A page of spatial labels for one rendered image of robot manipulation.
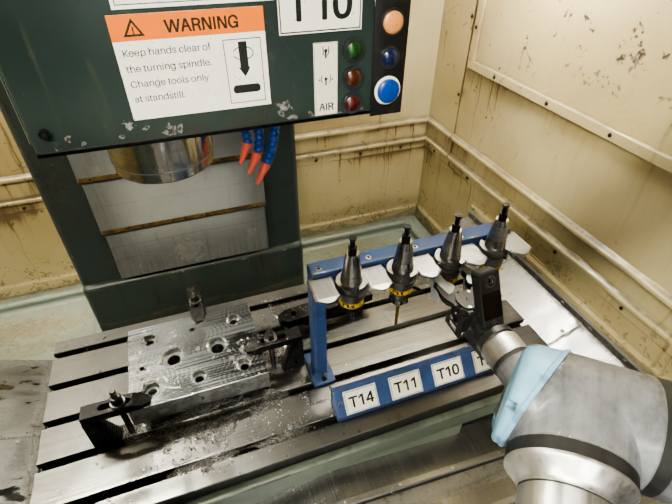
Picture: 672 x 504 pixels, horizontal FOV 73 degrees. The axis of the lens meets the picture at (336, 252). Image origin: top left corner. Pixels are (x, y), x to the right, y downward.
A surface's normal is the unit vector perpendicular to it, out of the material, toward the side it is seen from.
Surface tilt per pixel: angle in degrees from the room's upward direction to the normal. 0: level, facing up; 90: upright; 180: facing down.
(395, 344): 0
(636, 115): 90
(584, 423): 10
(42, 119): 90
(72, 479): 0
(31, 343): 0
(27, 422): 24
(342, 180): 90
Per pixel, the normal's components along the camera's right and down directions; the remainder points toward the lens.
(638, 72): -0.94, 0.21
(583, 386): -0.06, -0.69
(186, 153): 0.73, 0.43
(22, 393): 0.39, -0.80
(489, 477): 0.14, -0.80
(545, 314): -0.38, -0.63
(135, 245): 0.33, 0.59
